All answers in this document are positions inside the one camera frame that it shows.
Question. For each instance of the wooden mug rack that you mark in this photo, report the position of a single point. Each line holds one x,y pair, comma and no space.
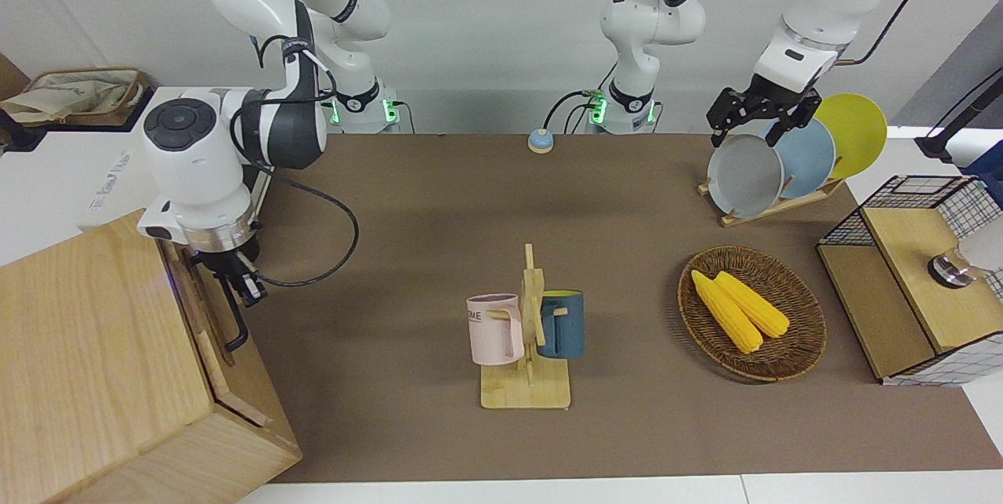
526,390

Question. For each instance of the brown table mat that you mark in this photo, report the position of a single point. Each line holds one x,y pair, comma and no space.
642,214

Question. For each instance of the grey plate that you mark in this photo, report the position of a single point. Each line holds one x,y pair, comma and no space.
744,175

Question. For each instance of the small blue bell button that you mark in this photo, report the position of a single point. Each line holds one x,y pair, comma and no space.
541,142

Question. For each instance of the frosted bottle with metal cap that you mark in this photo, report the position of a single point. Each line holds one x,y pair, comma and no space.
952,269

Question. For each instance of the dark blue mug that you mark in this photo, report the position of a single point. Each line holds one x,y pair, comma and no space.
566,328

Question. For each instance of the yellow plate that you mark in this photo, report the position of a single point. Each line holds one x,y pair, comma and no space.
858,128

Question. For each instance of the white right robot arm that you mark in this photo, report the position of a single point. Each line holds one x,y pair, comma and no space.
188,175

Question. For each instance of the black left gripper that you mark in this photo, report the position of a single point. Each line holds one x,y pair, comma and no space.
776,100

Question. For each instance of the yellow corn cob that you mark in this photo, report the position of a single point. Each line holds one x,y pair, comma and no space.
729,316
756,308

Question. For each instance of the pink mug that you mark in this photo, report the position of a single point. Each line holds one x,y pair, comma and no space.
492,328

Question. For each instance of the brown cardboard box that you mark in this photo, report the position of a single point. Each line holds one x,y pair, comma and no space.
141,92

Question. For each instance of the light wooden cabinet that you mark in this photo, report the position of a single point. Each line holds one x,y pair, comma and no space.
78,347

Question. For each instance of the wooden plate rack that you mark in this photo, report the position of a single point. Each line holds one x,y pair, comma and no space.
772,210

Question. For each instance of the light blue plate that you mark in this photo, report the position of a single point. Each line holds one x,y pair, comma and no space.
807,155

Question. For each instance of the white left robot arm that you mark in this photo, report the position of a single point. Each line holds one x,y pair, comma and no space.
650,18

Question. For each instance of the round wicker basket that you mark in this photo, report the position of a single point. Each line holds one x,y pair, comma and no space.
791,355

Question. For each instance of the beige cloth bag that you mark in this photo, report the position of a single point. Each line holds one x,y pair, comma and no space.
70,96

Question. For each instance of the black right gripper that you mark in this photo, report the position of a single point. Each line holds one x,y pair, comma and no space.
223,262

